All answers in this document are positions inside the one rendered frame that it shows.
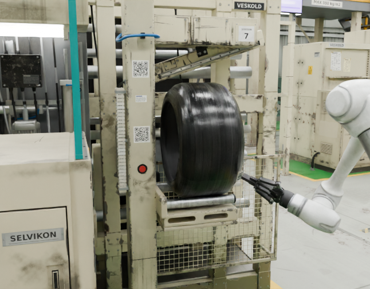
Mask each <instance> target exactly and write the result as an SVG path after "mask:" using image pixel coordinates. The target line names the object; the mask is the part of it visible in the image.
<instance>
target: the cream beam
mask: <svg viewBox="0 0 370 289"><path fill-rule="evenodd" d="M239 26H254V42H248V41H238V36H239ZM257 31H258V19H257V18H235V17H207V16H192V15H191V16H190V15H164V14H154V34H158V35H159V36H160V38H154V45H158V46H156V47H160V48H195V47H196V46H208V48H248V47H252V46H257Z"/></svg>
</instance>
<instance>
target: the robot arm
mask: <svg viewBox="0 0 370 289"><path fill-rule="evenodd" d="M325 106H326V110H327V113H328V114H329V115H330V117H331V118H332V119H334V120H335V121H337V122H339V123H340V124H341V125H342V126H343V127H344V128H345V129H346V130H347V131H348V132H349V134H350V135H351V138H350V141H349V143H348V145H347V147H346V149H345V151H344V153H343V155H342V157H341V159H340V161H339V163H338V165H337V167H336V169H335V171H334V173H333V174H332V176H331V177H330V178H329V179H328V180H327V181H322V183H321V184H320V185H319V187H318V188H317V189H316V191H315V192H314V195H313V197H312V199H311V200H309V199H307V198H305V197H304V196H302V195H300V194H298V193H296V194H295V195H294V193H292V192H290V191H288V190H285V189H284V188H282V187H281V182H280V181H273V180H270V179H267V178H264V177H260V178H258V179H257V178H255V177H253V176H249V175H248V174H246V173H244V174H243V175H242V177H241V179H242V180H244V181H246V182H248V183H249V184H250V185H252V186H253V188H254V189H255V192H257V193H258V194H259V195H260V196H262V197H263V198H264V199H265V200H267V201H268V203H269V204H270V205H271V204H272V203H274V202H275V203H279V205H280V206H282V207H284V208H285V209H288V212H289V213H291V214H293V215H295V216H296V217H298V218H300V219H301V220H302V221H303V222H305V223H306V224H308V225H309V226H311V227H313V228H315V229H317V230H319V231H322V232H325V233H330V234H331V233H333V232H335V231H336V230H337V228H338V226H339V225H340V222H341V218H340V216H339V215H338V214H337V213H336V212H335V211H334V210H335V209H336V208H337V206H338V205H339V203H340V201H341V198H342V196H343V194H344V191H343V190H342V186H343V183H344V181H345V179H346V177H347V176H348V174H349V173H350V172H351V170H352V169H353V167H354V166H355V164H356V163H357V162H358V160H359V159H360V157H361V156H362V154H363V153H364V152H366V154H367V156H368V158H369V160H370V79H356V80H348V81H345V82H343V83H341V84H340V85H338V86H337V87H335V88H334V89H333V90H331V91H330V92H329V94H328V95H327V97H326V101H325Z"/></svg>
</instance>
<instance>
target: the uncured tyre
mask: <svg viewBox="0 0 370 289"><path fill-rule="evenodd" d="M160 147H161V155H162V163H163V170H164V175H165V177H166V181H167V183H168V186H169V188H170V189H171V190H172V191H173V192H174V193H175V194H177V195H178V196H179V197H182V198H189V197H202V196H215V195H223V194H225V193H227V192H228V191H229V190H230V189H231V188H232V187H233V186H234V184H235V183H236V182H235V180H236V177H237V174H238V172H239V171H241V170H242V165H243V158H244V151H245V137H244V129H243V121H242V116H241V112H240V109H239V106H238V103H237V101H236V99H235V97H234V96H233V95H232V94H231V93H230V92H229V90H228V89H227V88H226V87H225V86H223V85H222V84H218V83H179V84H176V85H174V86H173V87H172V88H171V89H170V90H169V91H168V92H167V93H166V95H165V97H164V100H163V104H162V111H161V118H160Z"/></svg>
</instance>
